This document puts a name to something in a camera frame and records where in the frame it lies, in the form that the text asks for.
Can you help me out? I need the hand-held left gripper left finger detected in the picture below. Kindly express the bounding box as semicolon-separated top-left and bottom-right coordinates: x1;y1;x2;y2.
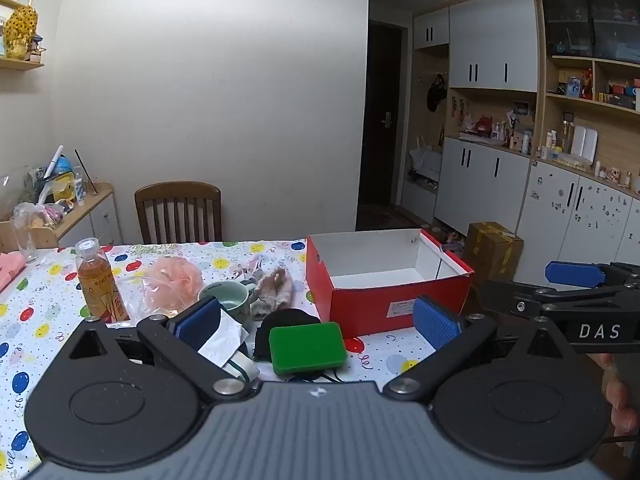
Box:
67;296;253;403

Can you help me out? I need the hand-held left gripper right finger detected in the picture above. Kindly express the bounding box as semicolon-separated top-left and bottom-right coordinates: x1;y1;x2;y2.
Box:
381;295;576;403

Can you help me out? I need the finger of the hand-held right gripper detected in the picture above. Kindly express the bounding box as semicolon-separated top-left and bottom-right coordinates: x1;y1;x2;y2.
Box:
545;260;640;291
479;280;640;323

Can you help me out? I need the pink bath pouf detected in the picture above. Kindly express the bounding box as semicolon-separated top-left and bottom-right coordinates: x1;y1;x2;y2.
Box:
142;258;203;311

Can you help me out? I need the panda print packet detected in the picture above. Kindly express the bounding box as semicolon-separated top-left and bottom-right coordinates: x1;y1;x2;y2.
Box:
227;255;273;286

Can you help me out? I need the white green-trimmed cloth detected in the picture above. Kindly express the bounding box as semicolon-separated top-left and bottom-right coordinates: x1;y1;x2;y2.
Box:
220;347;261;383

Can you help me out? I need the red shoe box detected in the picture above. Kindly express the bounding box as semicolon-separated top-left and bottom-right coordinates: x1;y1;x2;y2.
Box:
305;228;476;338

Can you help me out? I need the person's right hand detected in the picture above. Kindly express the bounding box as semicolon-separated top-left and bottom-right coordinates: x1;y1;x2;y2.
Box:
600;354;640;437

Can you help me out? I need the white tissue paper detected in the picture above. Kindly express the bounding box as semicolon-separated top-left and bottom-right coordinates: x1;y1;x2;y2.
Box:
197;310;251;368

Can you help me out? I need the pale green mug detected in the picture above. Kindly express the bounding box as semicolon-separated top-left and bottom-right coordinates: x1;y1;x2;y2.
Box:
197;281;257;325

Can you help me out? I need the cardboard box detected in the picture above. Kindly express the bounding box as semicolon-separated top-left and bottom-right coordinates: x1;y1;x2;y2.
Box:
464;221;524;283

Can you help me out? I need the clear plastic bag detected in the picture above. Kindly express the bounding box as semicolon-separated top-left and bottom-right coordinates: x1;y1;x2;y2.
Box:
117;258;206;318

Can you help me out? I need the grey furry cloth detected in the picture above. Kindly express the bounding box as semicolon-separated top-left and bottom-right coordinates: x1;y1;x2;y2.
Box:
250;266;296;318

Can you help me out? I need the black cloth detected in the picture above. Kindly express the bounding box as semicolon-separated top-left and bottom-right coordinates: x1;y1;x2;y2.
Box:
252;308;322;361

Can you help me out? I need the amber tea bottle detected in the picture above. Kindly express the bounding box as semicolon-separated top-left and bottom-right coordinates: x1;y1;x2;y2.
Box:
75;238;131;323

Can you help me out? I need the green sponge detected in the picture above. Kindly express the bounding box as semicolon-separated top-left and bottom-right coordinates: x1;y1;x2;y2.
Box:
268;322;348;377

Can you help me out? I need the wooden chair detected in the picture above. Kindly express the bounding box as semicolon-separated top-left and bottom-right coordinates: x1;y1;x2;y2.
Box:
134;181;222;245

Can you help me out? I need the white box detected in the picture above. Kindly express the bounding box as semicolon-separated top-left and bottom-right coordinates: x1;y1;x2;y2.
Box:
571;126;598;158

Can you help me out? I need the white side cabinet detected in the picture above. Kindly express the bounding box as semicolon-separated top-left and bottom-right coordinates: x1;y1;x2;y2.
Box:
0;182;123;253

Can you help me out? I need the balloon print tablecloth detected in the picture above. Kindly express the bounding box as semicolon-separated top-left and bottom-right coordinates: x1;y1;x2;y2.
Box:
0;239;431;480

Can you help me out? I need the white shopping bag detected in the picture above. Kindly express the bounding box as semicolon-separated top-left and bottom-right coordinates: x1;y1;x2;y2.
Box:
410;136;443;181

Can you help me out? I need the clear drinking glass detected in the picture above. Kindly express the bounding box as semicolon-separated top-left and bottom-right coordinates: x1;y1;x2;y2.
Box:
10;210;40;263

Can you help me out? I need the blue yellow toy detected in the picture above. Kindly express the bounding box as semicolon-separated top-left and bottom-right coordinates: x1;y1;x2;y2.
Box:
50;156;78;203

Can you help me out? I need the pink cloth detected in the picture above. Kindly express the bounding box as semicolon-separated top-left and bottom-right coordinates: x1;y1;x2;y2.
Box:
0;251;27;293

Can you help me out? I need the black hanging bag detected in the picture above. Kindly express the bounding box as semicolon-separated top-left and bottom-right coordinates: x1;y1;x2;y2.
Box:
426;74;447;112

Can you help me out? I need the dark door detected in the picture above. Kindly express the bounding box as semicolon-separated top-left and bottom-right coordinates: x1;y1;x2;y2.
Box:
362;20;403;206

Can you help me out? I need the sunflower ornament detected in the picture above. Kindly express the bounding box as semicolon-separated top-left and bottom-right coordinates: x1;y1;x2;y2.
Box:
4;5;40;59

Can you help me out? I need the white wood wall cabinet unit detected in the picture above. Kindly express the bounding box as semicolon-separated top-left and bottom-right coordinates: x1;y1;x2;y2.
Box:
400;0;640;286

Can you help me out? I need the wooden wall shelf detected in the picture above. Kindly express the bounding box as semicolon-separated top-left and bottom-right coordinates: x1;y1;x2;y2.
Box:
0;55;45;71

